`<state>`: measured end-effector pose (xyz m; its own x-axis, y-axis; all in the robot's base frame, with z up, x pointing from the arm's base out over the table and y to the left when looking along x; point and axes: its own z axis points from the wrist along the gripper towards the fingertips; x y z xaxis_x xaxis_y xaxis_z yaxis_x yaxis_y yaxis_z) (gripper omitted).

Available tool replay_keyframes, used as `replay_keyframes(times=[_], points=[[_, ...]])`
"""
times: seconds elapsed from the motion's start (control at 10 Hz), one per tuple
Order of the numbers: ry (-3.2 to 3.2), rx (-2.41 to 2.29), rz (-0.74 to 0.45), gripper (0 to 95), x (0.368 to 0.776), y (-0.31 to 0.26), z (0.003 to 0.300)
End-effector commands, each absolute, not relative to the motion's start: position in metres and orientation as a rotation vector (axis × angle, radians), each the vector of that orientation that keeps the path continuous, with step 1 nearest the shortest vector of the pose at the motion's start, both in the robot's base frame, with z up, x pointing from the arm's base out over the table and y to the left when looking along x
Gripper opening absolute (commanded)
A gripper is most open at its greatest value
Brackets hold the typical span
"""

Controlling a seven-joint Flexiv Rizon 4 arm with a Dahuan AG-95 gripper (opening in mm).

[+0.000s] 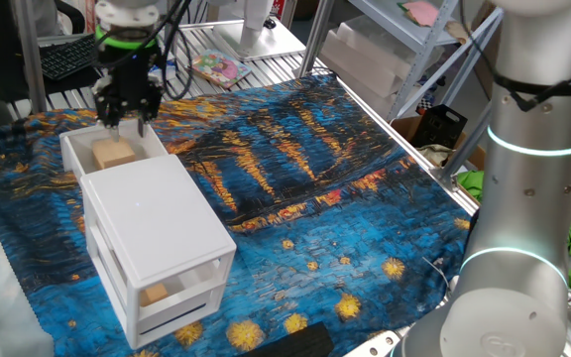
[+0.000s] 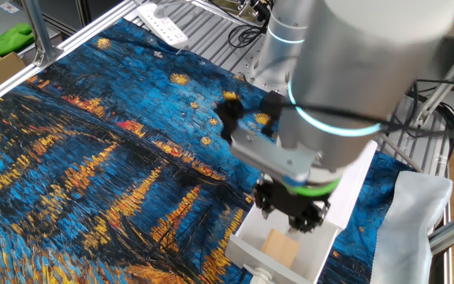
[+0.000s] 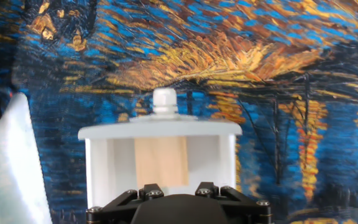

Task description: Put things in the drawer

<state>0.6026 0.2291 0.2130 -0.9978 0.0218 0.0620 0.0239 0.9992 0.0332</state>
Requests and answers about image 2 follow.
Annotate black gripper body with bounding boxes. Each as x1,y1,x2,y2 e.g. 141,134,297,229
268,179,330,218

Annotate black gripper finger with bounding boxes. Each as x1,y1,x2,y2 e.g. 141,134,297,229
252,177,277,221
287,200,330,234

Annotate large wooden cube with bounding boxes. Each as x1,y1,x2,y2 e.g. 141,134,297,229
259,228,302,269

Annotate white drawer with knob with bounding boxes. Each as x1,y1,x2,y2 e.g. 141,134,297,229
225,203,342,284

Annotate black foam block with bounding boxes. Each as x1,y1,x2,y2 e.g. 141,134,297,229
259,90,291,137

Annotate pale grey translucent cloth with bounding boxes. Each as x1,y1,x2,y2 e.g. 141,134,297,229
370,170,454,284

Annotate thin grey rod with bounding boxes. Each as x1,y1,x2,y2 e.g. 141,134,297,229
378,133,425,174

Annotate perforated robot mounting plate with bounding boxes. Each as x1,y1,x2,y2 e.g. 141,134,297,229
230,43,291,95

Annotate starry night painting cloth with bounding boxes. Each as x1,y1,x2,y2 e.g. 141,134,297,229
0,19,413,284

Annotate white power strip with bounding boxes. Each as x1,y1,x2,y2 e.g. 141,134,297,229
136,2,191,49

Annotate green cloth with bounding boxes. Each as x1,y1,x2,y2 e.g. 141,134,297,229
0,6,35,74

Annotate small printed card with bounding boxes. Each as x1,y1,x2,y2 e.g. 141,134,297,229
0,1,20,15

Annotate green gripper mounting ring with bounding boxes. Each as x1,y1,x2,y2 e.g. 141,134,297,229
284,177,342,197

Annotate coiled black cable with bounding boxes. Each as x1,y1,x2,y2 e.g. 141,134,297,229
226,23,270,49

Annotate black table cable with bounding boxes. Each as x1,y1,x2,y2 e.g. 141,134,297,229
392,78,454,159

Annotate aluminium frame post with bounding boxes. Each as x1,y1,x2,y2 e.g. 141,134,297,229
21,0,65,67
414,35,454,127

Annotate aluminium frame rail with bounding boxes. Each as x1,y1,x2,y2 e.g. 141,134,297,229
0,0,141,116

